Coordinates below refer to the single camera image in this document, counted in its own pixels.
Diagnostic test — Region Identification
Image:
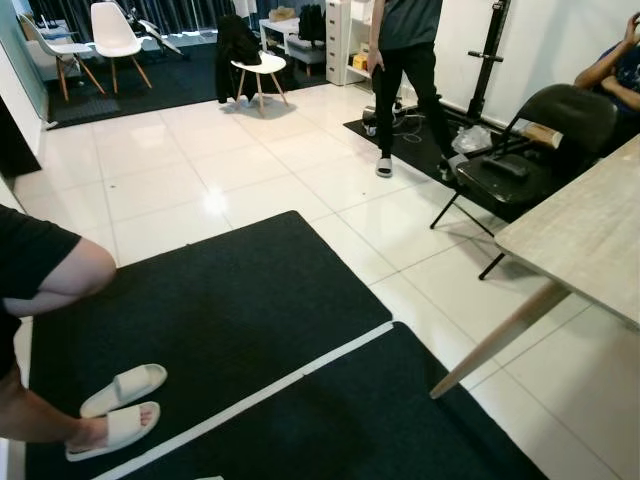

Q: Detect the light wooden table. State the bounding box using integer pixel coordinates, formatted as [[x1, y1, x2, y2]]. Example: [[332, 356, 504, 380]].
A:
[[430, 133, 640, 401]]

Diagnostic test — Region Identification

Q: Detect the brown cardboard tube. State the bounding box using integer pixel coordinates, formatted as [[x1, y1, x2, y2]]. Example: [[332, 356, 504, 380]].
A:
[[522, 120, 564, 152]]

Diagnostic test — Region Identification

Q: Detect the black remote control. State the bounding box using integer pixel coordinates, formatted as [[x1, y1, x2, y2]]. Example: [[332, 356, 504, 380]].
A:
[[483, 154, 530, 181]]

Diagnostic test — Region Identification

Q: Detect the seated person in blue shirt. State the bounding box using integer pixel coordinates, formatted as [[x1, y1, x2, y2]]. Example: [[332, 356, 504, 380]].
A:
[[574, 12, 640, 113]]

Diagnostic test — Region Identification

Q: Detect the clear plastic bag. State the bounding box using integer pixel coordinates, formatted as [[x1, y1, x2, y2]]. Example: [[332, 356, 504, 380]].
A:
[[450, 124, 494, 157]]

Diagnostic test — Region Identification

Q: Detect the black metal stand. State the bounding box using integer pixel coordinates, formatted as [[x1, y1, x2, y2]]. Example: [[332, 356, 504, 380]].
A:
[[466, 0, 513, 123]]

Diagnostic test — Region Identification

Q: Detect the standing person in black trousers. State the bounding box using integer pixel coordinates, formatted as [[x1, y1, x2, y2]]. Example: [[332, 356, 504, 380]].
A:
[[366, 0, 471, 181]]

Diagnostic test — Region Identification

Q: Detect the white shelf unit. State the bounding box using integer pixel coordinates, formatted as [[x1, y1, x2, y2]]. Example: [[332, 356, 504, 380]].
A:
[[324, 0, 379, 87]]

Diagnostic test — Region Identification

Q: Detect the black backpack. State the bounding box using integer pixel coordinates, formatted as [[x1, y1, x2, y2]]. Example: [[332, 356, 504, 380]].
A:
[[297, 4, 327, 44]]

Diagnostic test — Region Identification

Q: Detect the white low table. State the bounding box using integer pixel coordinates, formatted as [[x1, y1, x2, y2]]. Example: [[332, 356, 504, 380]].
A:
[[257, 15, 327, 79]]

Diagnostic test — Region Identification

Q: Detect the white chair with wooden legs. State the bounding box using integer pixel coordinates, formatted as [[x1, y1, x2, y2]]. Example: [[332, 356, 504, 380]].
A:
[[89, 1, 153, 94], [17, 13, 104, 104], [230, 50, 292, 117]]

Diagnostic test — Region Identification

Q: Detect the black jacket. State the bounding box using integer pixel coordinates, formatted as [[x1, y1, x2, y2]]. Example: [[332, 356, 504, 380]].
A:
[[216, 14, 264, 106]]

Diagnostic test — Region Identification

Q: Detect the dark carpet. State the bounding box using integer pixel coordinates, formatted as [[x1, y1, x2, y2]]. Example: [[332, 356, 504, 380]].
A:
[[45, 42, 346, 129]]

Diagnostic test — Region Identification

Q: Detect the dark curtain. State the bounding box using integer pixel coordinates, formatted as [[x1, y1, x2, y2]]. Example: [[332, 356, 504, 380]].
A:
[[28, 0, 341, 43]]

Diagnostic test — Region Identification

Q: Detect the white slipper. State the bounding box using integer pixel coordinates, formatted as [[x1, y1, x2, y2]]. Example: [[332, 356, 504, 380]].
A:
[[64, 401, 162, 463], [79, 363, 169, 420]]

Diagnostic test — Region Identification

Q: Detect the person in black shorts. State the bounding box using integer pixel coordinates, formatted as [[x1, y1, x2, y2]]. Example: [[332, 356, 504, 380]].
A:
[[0, 205, 161, 456]]

